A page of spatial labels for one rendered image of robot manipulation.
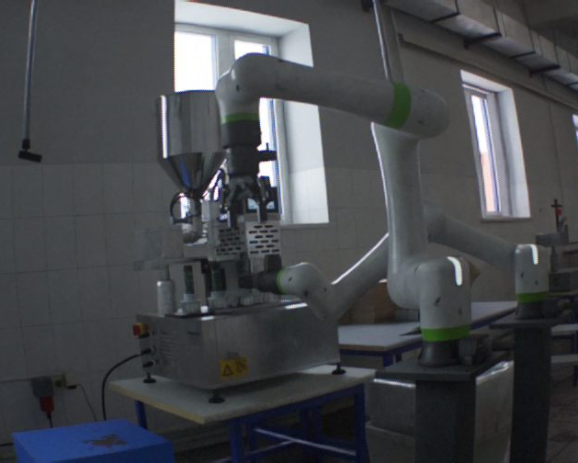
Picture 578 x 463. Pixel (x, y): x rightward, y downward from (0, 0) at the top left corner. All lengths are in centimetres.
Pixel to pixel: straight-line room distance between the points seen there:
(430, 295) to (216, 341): 82
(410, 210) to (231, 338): 77
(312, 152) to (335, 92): 337
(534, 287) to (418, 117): 86
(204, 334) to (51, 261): 167
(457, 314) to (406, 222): 29
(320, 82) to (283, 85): 8
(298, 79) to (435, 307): 59
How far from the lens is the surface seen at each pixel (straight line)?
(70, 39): 378
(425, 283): 142
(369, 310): 372
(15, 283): 340
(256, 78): 128
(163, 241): 218
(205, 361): 197
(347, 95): 135
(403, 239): 155
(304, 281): 192
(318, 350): 226
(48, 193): 349
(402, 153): 157
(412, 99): 141
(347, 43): 517
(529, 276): 205
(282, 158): 486
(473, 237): 218
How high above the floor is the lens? 121
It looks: 1 degrees up
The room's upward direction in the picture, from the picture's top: 4 degrees counter-clockwise
